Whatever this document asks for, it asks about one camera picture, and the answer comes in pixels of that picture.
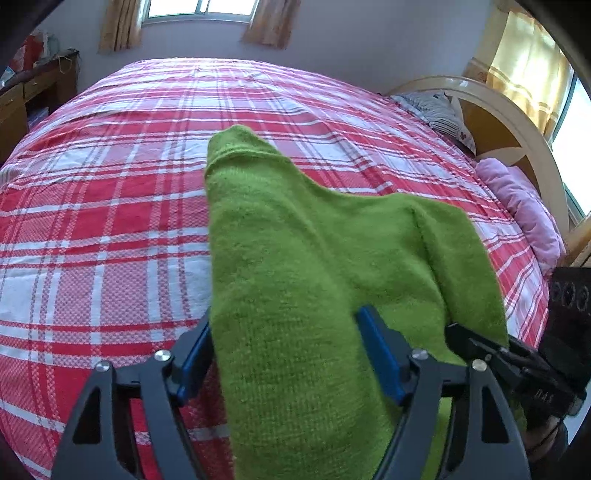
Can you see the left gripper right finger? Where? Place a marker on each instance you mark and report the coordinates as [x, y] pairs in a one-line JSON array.
[[462, 405]]

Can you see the red gift bag on desk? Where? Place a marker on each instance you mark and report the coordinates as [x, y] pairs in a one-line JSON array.
[[38, 48]]

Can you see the green striped knit sweater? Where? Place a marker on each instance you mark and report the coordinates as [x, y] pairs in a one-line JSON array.
[[292, 262]]

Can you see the red plaid bed sheet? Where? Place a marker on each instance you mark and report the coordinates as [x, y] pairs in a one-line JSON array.
[[105, 248]]

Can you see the right hand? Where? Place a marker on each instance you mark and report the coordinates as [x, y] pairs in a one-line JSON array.
[[539, 442]]

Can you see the striped pillow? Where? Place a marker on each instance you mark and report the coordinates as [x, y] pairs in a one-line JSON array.
[[442, 114]]

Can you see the beige window curtain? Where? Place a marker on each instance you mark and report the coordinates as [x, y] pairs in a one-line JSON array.
[[121, 26], [272, 23]]

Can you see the cream wooden headboard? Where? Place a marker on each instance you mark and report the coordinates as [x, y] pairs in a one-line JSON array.
[[502, 130]]

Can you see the window with frame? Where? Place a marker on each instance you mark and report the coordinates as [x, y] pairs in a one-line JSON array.
[[240, 11]]

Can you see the left beige window curtain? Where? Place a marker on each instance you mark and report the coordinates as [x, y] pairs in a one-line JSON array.
[[121, 26]]

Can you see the wooden desk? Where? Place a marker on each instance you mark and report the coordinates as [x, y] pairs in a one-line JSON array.
[[44, 89]]

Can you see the right beige window curtain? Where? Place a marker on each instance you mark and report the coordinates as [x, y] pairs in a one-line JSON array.
[[272, 23]]

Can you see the yellow curtain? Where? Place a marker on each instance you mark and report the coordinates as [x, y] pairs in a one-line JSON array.
[[518, 58]]

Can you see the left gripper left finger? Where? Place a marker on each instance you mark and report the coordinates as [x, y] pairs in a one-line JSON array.
[[98, 441]]

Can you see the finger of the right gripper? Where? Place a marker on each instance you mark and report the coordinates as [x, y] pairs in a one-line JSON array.
[[494, 355]]

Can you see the pink blanket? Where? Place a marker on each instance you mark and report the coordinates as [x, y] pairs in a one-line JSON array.
[[520, 198]]

